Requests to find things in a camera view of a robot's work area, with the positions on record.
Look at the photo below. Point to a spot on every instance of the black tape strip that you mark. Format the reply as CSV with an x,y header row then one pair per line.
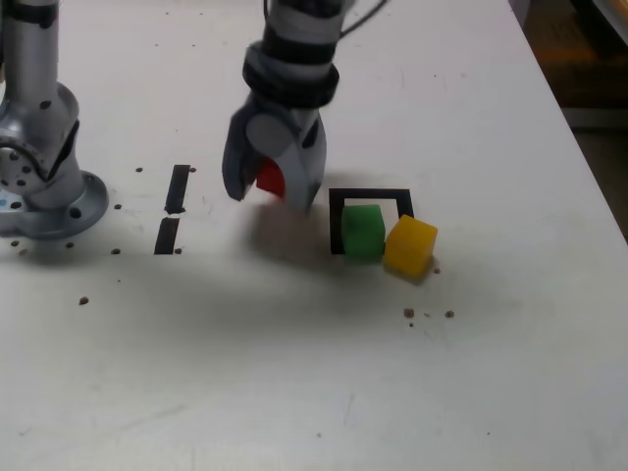
x,y
177,189

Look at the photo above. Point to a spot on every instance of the black tape square outline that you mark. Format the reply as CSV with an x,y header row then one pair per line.
x,y
368,193

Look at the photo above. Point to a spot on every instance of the grey background beam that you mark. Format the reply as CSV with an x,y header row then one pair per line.
x,y
598,117

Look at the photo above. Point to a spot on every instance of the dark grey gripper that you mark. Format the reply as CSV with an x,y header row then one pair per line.
x,y
289,112

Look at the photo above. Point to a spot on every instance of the yellow cube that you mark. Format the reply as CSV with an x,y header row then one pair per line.
x,y
409,245

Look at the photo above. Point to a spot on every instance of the green cube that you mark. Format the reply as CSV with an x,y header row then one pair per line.
x,y
363,233

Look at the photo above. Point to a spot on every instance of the red cube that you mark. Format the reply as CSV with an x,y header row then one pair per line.
x,y
270,179

